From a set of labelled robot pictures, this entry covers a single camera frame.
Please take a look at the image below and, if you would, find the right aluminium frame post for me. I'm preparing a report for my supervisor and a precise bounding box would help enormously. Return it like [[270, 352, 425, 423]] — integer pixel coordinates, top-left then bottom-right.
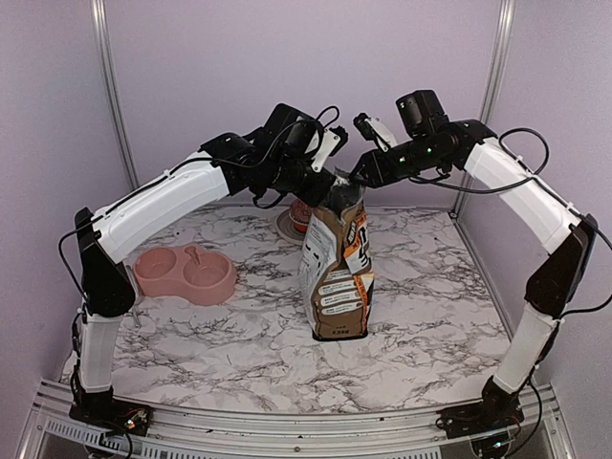
[[451, 0, 517, 216]]

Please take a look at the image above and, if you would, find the white tape roll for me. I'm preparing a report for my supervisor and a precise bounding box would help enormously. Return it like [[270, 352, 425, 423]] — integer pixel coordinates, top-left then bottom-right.
[[273, 209, 309, 246]]

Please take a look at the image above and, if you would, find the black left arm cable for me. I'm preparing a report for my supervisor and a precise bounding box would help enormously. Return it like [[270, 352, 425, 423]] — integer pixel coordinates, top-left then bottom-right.
[[56, 105, 341, 297]]

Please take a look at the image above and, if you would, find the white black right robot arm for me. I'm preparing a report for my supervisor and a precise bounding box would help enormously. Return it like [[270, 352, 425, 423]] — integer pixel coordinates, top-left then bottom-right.
[[350, 90, 598, 437]]

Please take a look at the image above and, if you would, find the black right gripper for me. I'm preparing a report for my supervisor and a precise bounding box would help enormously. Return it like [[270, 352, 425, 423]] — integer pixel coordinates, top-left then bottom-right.
[[350, 134, 448, 188]]

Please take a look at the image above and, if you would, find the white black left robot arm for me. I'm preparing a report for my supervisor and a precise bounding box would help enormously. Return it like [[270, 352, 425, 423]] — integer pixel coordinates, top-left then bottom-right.
[[69, 103, 348, 435]]

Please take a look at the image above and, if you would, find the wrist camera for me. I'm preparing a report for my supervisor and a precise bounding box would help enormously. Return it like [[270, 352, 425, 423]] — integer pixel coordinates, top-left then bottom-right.
[[306, 126, 348, 173], [353, 113, 398, 152]]

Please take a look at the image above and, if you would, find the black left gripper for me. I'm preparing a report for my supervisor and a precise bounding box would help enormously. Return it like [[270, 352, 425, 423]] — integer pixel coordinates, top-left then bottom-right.
[[268, 152, 336, 206]]

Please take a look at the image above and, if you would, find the white brown pet food bag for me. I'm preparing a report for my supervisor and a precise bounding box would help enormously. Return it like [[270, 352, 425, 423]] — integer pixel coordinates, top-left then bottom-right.
[[298, 169, 375, 341]]

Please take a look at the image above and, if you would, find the pink double pet feeder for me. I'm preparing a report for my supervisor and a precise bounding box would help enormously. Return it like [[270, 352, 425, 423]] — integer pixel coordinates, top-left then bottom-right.
[[133, 244, 237, 306]]

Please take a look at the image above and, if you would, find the aluminium frame post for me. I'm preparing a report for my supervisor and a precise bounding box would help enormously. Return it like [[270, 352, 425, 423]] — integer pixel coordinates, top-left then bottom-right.
[[89, 0, 141, 191], [451, 0, 517, 216]]

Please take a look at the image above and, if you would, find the aluminium front frame rail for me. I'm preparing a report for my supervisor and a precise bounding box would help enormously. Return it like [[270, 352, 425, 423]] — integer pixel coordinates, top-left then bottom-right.
[[16, 381, 576, 458]]

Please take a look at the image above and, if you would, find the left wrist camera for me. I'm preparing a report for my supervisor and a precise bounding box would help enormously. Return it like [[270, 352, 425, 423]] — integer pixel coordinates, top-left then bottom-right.
[[306, 126, 348, 173]]

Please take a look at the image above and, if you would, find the red patterned ceramic bowl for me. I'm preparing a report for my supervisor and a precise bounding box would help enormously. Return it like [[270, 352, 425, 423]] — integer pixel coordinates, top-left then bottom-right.
[[289, 199, 312, 233]]

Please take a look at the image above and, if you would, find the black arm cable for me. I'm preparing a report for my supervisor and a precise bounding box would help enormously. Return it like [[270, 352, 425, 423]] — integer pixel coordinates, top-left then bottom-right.
[[56, 105, 341, 297], [410, 126, 551, 195]]

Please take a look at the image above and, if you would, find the left aluminium frame post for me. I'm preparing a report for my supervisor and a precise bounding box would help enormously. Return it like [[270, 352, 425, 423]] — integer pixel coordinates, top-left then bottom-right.
[[89, 0, 141, 191]]

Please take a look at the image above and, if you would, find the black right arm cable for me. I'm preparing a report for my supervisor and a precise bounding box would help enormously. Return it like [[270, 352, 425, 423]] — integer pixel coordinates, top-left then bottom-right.
[[410, 126, 551, 195]]

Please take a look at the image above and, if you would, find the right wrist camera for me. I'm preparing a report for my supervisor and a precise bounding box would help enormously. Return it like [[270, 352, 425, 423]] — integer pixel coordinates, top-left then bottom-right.
[[353, 113, 398, 152]]

